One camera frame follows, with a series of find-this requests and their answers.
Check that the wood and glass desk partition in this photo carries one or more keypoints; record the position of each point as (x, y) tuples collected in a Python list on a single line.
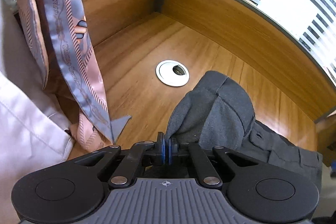
[(236, 16)]

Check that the dark grey pants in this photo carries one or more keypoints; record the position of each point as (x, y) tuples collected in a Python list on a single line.
[(223, 113)]

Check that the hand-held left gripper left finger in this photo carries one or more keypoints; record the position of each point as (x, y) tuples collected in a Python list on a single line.
[(161, 149)]

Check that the white shirt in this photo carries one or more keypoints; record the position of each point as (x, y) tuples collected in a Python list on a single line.
[(23, 121)]

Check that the pink and grey scarf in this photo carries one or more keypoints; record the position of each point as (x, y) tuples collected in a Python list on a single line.
[(60, 16)]

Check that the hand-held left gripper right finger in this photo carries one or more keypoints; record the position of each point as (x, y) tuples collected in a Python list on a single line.
[(169, 150)]

